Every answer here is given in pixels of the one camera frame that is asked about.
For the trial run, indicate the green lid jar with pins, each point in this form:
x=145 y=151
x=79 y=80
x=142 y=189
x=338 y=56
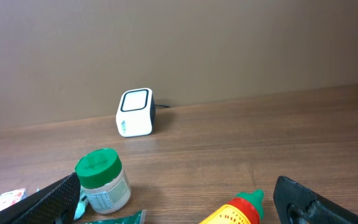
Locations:
x=103 y=180

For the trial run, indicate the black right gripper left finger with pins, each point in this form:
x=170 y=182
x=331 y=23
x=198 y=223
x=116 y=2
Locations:
x=55 y=203

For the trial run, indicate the small red white box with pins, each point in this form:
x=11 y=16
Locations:
x=10 y=198

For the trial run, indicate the green 3M gloves packet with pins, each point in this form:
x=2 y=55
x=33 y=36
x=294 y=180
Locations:
x=136 y=218

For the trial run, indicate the white barcode scanner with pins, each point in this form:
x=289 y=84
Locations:
x=136 y=113

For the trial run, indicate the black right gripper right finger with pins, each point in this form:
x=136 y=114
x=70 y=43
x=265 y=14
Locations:
x=296 y=203

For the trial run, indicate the red yellow sauce bottle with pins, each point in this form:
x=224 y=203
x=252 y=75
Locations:
x=244 y=208

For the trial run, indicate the light teal wipes packet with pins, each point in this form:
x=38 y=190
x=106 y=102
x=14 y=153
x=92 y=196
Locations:
x=82 y=205

